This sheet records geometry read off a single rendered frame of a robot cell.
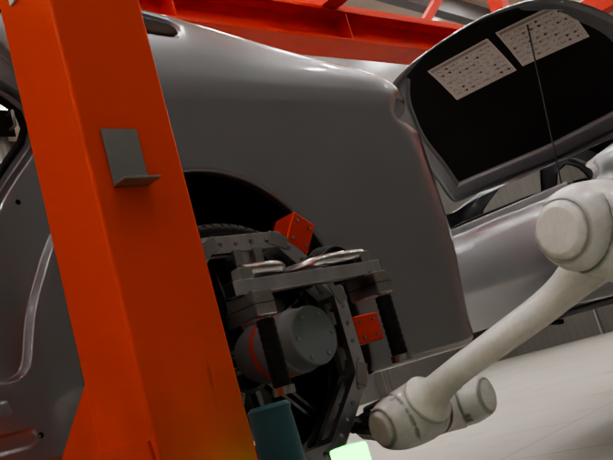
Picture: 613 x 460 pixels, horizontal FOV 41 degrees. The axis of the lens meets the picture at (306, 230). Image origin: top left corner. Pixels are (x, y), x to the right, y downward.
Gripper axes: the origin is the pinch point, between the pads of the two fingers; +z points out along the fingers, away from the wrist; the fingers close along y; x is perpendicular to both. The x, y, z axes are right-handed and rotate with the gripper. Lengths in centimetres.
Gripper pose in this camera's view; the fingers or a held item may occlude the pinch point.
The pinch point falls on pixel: (351, 425)
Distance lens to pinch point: 201.0
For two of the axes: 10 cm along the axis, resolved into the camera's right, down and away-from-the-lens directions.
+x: -7.0, -6.2, -3.6
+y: 3.2, -7.2, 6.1
